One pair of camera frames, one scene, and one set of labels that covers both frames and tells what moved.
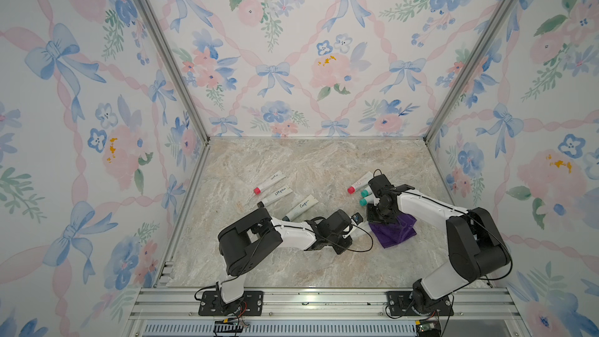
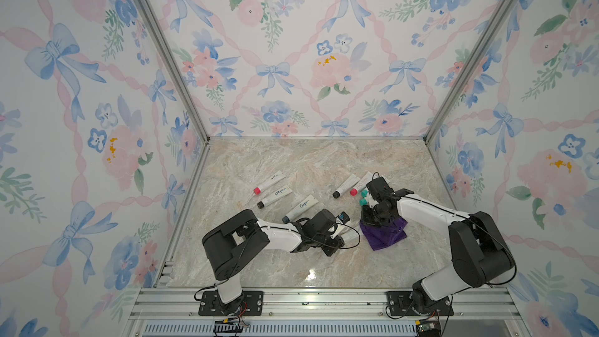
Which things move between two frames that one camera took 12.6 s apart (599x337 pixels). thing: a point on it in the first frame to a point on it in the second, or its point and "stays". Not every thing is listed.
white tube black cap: (360, 227) to (351, 181)
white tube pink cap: (361, 183) stays
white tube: (307, 204) stays
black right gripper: (370, 218) stays
